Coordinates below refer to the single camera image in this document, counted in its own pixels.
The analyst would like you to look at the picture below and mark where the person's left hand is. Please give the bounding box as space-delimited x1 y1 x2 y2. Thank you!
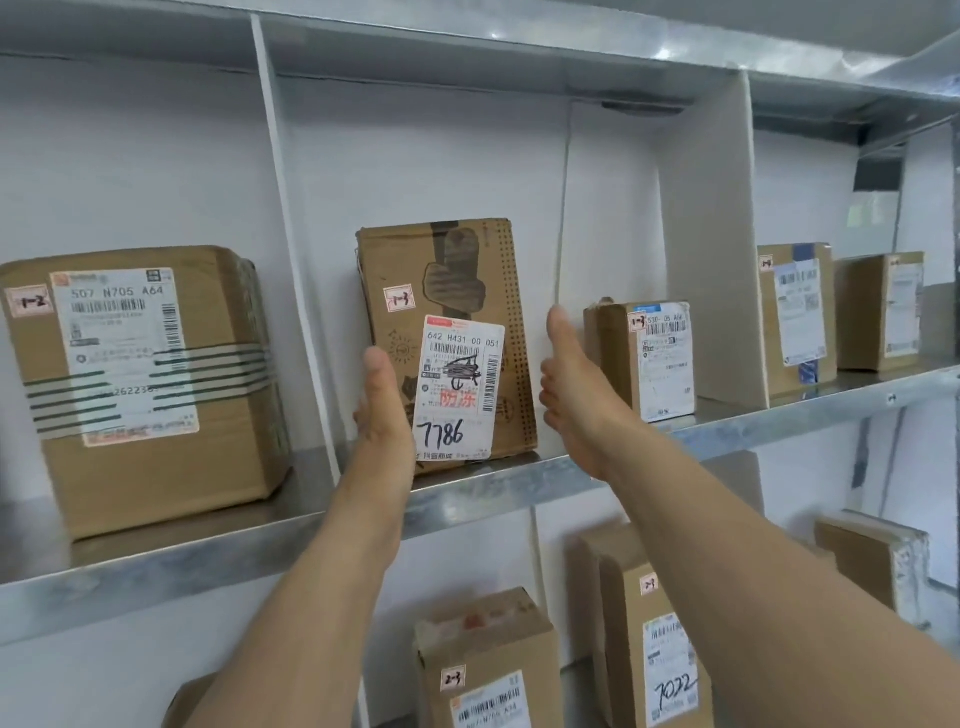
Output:
351 345 419 490

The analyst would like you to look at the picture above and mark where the large cardboard box green-striped tape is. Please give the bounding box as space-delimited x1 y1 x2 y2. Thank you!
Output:
0 244 294 543

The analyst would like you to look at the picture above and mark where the brown cardboard box corner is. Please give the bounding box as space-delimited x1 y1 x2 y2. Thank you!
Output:
161 672 220 728

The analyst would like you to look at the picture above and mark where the wide white shelf divider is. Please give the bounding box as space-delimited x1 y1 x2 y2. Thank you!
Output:
646 69 771 411

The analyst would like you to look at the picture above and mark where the person's left forearm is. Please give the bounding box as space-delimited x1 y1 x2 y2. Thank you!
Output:
182 468 420 728

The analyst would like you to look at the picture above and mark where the person's right forearm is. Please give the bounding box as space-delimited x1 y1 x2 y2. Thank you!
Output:
592 420 960 728

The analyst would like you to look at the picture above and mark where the grey metal shelf rack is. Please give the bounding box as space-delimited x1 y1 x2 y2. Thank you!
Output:
0 0 960 728

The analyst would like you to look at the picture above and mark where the cardboard box with clear tape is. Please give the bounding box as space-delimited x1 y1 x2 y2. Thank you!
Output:
813 508 933 615

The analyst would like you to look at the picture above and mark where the white lower shelf divider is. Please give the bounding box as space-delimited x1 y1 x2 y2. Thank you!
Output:
527 501 552 601

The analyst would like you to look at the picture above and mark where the plain cardboard box side label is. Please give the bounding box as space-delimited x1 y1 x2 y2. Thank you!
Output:
834 251 927 375

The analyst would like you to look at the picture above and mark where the tall cardboard box handwritten label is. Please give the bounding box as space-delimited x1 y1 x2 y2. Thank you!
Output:
573 521 715 728

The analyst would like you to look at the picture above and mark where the person's right hand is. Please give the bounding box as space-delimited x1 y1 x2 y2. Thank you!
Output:
537 303 640 481

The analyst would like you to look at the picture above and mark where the small cardboard box white label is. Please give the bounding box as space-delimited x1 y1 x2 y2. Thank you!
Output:
582 297 697 426

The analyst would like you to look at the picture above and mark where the cardboard box with handwritten label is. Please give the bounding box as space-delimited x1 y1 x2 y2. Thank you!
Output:
354 217 540 477

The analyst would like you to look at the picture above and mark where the thin white shelf divider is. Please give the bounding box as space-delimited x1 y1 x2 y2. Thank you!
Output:
249 13 342 481

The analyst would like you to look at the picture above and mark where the cardboard box with red spot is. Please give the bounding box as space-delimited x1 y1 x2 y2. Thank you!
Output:
414 587 562 728

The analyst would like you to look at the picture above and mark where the cardboard box with blue tape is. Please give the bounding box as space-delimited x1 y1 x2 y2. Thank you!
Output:
756 241 839 400

